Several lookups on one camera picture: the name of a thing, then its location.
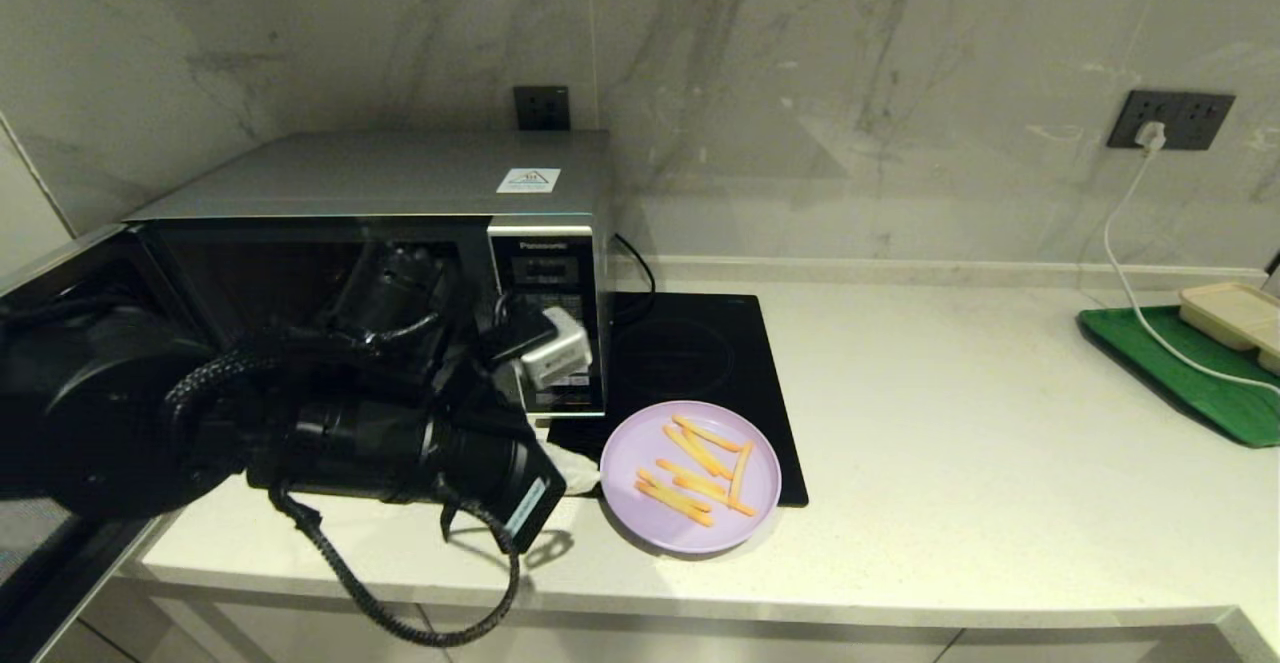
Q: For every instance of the white triangle warning sticker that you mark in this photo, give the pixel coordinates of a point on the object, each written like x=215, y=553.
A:
x=529, y=181

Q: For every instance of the grey cabinet front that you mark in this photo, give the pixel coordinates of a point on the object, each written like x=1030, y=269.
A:
x=230, y=633
x=1080, y=648
x=690, y=643

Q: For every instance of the orange french fry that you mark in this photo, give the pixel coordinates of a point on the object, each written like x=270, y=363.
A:
x=672, y=503
x=715, y=495
x=690, y=451
x=668, y=489
x=741, y=472
x=685, y=472
x=712, y=459
x=705, y=433

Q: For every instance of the silver Panasonic microwave oven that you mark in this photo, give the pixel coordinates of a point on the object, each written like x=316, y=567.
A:
x=400, y=173

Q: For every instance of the beige lunch container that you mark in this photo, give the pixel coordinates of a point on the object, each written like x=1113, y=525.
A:
x=1230, y=313

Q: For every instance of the small dark wall socket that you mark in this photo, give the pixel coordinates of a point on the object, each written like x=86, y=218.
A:
x=543, y=107

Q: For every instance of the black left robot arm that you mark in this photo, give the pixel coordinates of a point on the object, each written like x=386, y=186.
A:
x=100, y=413

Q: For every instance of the wide dark wall socket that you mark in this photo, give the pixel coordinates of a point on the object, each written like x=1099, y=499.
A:
x=1198, y=120

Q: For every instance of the lilac round plate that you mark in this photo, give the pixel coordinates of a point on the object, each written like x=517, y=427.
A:
x=625, y=463

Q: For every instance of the green plastic tray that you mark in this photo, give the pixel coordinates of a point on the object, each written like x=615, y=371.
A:
x=1210, y=408

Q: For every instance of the black induction cooktop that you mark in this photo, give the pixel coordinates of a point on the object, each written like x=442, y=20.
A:
x=690, y=353

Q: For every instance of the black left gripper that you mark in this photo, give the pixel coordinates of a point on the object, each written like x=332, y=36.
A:
x=480, y=468

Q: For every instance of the microwave door with dark glass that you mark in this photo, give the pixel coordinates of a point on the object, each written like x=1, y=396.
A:
x=60, y=583

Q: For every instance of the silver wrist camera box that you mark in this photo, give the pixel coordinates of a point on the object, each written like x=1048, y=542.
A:
x=555, y=353

